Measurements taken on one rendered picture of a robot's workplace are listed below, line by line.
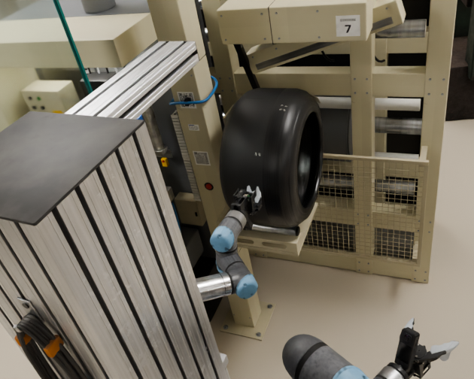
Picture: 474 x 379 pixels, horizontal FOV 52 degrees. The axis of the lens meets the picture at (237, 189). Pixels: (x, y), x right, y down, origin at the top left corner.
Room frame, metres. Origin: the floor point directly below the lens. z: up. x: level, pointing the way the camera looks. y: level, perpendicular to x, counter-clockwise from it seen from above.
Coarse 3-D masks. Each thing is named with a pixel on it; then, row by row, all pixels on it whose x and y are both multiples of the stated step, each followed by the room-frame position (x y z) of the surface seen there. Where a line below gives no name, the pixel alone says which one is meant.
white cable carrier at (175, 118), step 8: (176, 112) 1.93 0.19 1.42; (176, 120) 1.89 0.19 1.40; (176, 128) 1.89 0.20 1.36; (184, 144) 1.88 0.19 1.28; (184, 152) 1.89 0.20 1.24; (184, 160) 1.90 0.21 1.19; (192, 168) 1.88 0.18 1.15; (192, 176) 1.89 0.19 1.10; (192, 184) 1.89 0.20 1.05; (200, 200) 1.88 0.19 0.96
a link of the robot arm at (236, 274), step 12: (240, 264) 1.13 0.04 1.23; (216, 276) 1.07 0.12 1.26; (228, 276) 1.07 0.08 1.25; (240, 276) 1.07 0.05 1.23; (252, 276) 1.08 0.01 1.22; (204, 288) 1.03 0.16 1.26; (216, 288) 1.03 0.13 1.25; (228, 288) 1.04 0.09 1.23; (240, 288) 1.03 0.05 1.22; (252, 288) 1.04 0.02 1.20; (204, 300) 1.01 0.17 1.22
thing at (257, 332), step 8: (264, 304) 1.96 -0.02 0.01; (272, 304) 1.95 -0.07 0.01; (264, 312) 1.90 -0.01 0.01; (272, 312) 1.89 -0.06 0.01; (224, 320) 1.90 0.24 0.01; (232, 320) 1.89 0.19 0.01; (264, 320) 1.84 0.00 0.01; (224, 328) 1.85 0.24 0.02; (232, 328) 1.84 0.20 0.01; (240, 328) 1.82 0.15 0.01; (248, 328) 1.81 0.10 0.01; (256, 328) 1.80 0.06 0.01; (264, 328) 1.79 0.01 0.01; (248, 336) 1.76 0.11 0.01; (256, 336) 1.74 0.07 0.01
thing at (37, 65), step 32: (0, 0) 1.64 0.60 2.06; (32, 0) 1.75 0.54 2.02; (0, 32) 1.59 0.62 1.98; (32, 32) 1.70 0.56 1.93; (64, 32) 1.82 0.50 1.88; (0, 64) 1.54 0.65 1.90; (32, 64) 1.65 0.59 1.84; (64, 64) 1.77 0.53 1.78; (0, 96) 1.50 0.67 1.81; (32, 96) 1.60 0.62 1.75; (64, 96) 1.72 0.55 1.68; (0, 128) 1.45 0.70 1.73
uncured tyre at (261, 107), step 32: (256, 96) 1.78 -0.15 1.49; (288, 96) 1.72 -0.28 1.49; (224, 128) 1.71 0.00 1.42; (256, 128) 1.61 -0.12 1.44; (288, 128) 1.58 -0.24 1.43; (320, 128) 1.87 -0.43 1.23; (224, 160) 1.59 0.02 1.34; (256, 160) 1.53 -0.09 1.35; (288, 160) 1.50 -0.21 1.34; (320, 160) 1.84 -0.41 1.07; (224, 192) 1.58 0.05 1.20; (288, 192) 1.46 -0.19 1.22; (256, 224) 1.60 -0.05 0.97; (288, 224) 1.49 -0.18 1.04
